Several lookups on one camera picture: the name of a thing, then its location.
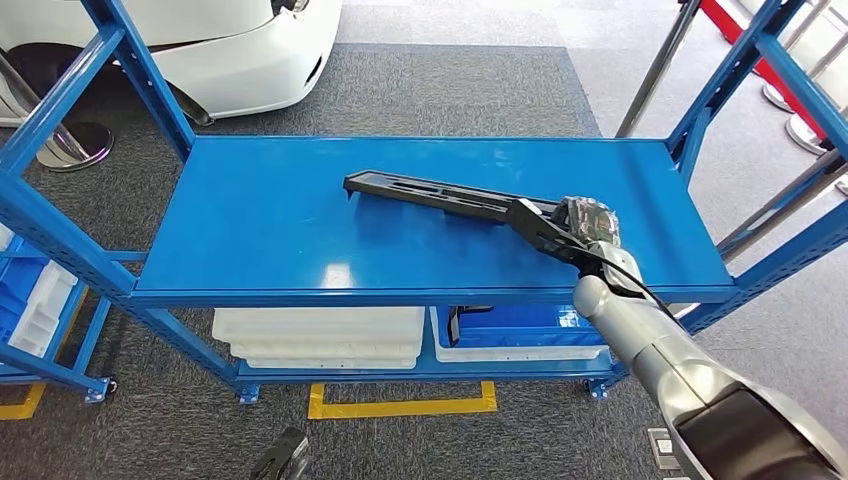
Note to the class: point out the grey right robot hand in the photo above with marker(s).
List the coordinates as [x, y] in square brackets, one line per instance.
[593, 222]

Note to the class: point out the black plastic plate frame part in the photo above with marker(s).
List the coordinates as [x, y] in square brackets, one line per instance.
[411, 189]

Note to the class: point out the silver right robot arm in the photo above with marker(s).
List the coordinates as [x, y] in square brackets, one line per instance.
[662, 351]

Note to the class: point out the small black plastic part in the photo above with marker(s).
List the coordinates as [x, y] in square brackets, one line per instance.
[453, 328]

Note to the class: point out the blue metal shelf rack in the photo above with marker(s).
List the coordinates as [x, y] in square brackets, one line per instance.
[46, 369]
[265, 218]

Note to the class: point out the blue plastic bin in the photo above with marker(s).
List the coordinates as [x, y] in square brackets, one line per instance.
[16, 291]
[517, 328]

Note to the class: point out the white plastic bin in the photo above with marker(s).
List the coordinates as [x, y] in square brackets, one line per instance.
[503, 354]
[45, 311]

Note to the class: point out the silver floor outlet box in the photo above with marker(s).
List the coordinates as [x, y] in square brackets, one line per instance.
[659, 447]

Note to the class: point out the yellow floor tape outline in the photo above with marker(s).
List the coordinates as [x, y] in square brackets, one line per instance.
[20, 411]
[397, 408]

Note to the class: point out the white plastic crate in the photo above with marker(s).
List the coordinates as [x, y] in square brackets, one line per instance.
[318, 331]

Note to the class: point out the white car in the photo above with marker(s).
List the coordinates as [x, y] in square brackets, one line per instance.
[232, 66]

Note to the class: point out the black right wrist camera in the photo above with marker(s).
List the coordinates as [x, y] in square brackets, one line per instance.
[536, 232]

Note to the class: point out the chrome stanchion post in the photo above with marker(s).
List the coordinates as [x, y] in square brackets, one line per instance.
[775, 96]
[654, 66]
[762, 220]
[73, 156]
[805, 136]

